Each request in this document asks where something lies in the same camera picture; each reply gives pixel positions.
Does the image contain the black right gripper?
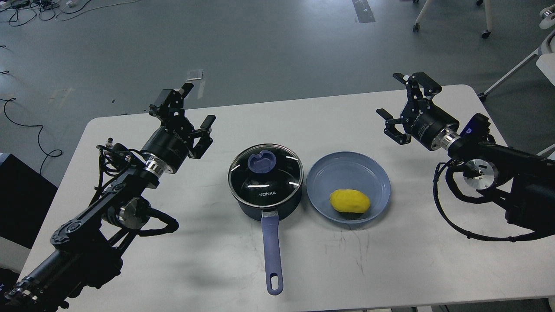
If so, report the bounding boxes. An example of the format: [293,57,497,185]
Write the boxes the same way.
[376,72,460,151]

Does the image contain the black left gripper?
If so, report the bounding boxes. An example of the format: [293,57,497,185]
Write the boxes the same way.
[140,82,216,173]

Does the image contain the glass pot lid blue knob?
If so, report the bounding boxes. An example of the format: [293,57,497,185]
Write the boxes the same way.
[228,144,304,208]

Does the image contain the yellow potato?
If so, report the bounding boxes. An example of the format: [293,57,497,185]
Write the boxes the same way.
[329,189,371,214]

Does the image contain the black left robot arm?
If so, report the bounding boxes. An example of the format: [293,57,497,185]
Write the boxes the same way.
[1,82,216,312]

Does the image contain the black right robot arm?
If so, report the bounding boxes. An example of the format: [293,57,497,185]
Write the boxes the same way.
[376,72,555,242]

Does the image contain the blue plate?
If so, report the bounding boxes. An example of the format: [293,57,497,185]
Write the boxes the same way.
[305,151,391,225]

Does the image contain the white chair legs with casters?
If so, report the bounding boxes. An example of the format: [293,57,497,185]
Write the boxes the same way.
[412,0,495,39]

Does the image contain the black box at left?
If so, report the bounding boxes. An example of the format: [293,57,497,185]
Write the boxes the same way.
[0,153,58,249]

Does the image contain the black pot with blue handle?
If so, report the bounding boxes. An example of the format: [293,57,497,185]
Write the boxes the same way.
[228,144,304,296]

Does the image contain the tangled cables on floor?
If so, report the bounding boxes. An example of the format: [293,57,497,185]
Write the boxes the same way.
[0,0,144,27]

